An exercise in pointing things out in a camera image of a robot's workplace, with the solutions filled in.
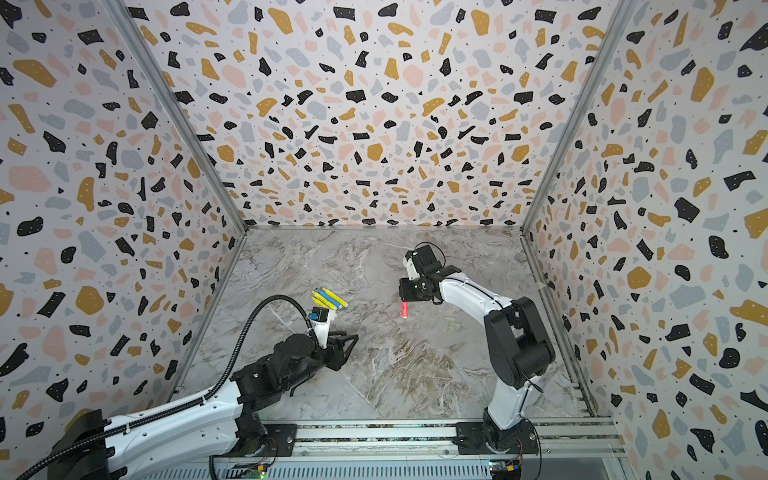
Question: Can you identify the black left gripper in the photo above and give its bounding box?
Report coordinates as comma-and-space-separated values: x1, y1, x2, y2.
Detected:
282, 329, 359, 392

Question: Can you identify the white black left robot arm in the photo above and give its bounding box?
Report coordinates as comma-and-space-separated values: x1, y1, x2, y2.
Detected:
46, 331, 359, 479

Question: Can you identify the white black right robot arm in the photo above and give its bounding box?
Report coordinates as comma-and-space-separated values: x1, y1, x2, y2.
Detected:
399, 242, 555, 452

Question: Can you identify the yellow highlighter pen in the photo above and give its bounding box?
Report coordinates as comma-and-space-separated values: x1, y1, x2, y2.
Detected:
312, 296, 336, 310
322, 288, 348, 308

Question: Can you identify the blue highlighter pen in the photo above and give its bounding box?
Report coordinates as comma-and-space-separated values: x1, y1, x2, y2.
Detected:
314, 289, 341, 309

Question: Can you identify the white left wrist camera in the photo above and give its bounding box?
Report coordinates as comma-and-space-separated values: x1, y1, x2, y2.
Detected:
309, 307, 336, 349

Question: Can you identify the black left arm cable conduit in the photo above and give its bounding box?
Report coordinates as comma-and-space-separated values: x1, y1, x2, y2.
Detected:
14, 293, 316, 480

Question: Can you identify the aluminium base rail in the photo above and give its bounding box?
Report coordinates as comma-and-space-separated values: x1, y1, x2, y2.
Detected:
120, 418, 633, 479

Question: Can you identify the metal corner post right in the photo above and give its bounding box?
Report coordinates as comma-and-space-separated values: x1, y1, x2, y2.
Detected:
520, 0, 637, 232

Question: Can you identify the metal corner post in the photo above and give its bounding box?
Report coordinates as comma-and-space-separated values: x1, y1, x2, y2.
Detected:
520, 0, 637, 232
101, 0, 248, 232

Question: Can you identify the metal corner post left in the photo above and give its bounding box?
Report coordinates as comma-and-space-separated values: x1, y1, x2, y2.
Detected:
101, 0, 248, 232

